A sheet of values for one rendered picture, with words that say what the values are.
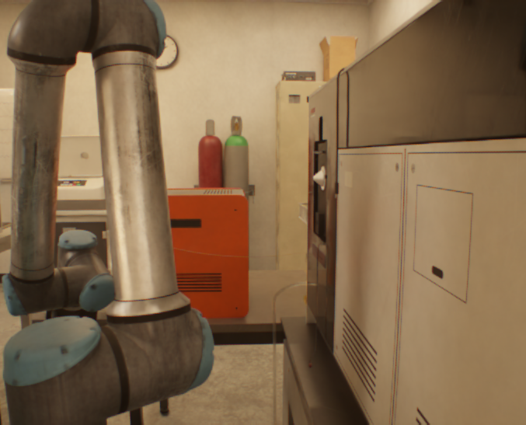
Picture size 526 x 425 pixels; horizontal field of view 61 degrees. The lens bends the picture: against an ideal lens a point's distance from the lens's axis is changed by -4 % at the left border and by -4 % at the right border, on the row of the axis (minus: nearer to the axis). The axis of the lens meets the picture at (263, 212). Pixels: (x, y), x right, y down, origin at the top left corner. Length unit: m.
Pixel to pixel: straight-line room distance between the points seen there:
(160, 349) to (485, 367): 0.52
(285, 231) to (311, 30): 1.98
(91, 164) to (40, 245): 3.70
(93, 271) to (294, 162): 3.35
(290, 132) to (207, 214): 2.80
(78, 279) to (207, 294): 0.63
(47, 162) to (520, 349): 0.79
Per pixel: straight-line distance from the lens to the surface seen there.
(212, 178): 4.33
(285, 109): 4.29
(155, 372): 0.81
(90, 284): 1.07
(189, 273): 1.60
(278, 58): 4.74
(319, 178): 1.22
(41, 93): 0.88
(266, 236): 4.70
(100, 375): 0.77
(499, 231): 0.44
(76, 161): 4.70
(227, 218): 1.56
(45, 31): 0.85
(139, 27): 0.88
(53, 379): 0.75
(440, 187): 0.55
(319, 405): 1.06
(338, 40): 4.49
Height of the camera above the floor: 1.26
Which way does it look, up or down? 7 degrees down
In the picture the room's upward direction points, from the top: straight up
